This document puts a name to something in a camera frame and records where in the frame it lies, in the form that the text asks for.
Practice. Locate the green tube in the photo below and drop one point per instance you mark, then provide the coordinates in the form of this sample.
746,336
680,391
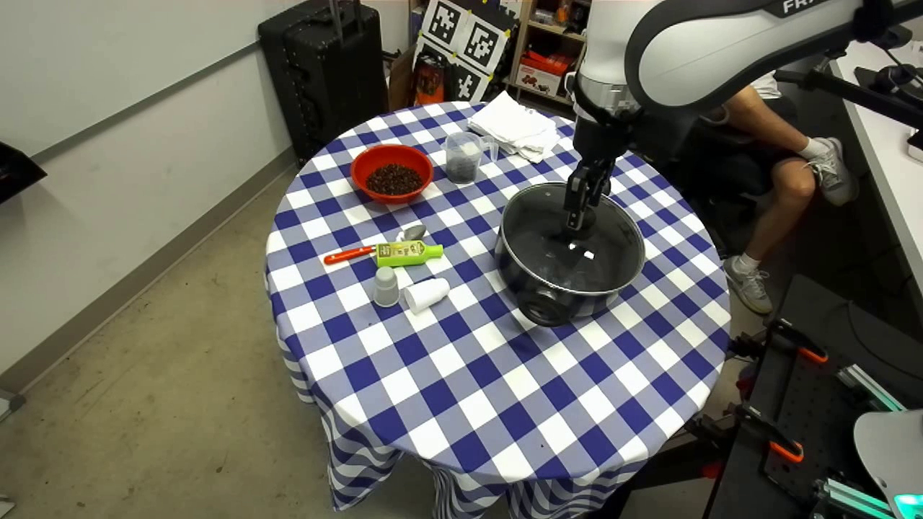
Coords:
412,256

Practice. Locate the grey rounded housing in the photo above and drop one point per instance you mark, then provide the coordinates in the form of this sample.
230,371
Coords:
895,452

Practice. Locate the wooden shelf unit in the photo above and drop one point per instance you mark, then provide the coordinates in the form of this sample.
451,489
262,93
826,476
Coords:
553,31

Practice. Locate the red box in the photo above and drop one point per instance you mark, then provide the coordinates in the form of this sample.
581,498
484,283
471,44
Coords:
546,72

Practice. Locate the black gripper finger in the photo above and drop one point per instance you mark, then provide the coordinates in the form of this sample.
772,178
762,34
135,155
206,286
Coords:
598,192
579,204

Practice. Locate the black boom rod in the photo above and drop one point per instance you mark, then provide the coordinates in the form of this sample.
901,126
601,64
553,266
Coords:
855,90

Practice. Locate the small white cup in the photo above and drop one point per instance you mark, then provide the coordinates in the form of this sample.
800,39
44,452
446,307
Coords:
426,296

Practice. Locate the white desk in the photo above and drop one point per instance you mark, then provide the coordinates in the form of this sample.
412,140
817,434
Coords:
895,183

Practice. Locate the blue white checkered tablecloth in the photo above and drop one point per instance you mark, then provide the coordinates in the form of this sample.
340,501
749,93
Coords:
464,384

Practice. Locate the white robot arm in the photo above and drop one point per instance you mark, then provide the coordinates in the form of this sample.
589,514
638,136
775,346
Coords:
694,48

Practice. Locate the folded white kitchen towel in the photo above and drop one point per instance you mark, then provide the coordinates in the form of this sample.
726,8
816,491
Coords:
516,126

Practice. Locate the clear measuring cup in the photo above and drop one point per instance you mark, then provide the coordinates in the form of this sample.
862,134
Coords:
464,162

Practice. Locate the small white shaker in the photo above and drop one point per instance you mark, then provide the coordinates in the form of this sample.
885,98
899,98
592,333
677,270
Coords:
386,289

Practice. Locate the black cooking pot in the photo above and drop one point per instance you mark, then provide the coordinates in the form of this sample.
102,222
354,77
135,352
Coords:
549,300

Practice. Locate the dark brown beans heap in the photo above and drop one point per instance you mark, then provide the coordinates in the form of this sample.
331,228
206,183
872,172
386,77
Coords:
393,179

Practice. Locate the orange red canister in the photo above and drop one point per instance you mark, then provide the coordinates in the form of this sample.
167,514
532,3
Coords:
431,81

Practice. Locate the seated person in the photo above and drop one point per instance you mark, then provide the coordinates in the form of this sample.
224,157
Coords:
782,183

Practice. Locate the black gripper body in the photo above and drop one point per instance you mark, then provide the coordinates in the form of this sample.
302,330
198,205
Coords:
596,147

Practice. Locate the black white fiducial tag board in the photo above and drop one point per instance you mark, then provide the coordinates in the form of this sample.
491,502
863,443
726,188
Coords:
467,39

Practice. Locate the dark robot stand platform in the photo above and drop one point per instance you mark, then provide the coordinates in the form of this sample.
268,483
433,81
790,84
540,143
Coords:
817,405

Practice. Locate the red bowl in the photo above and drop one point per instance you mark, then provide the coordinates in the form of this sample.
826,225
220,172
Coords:
367,162

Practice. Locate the large black case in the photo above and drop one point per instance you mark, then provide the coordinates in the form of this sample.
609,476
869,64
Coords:
321,67

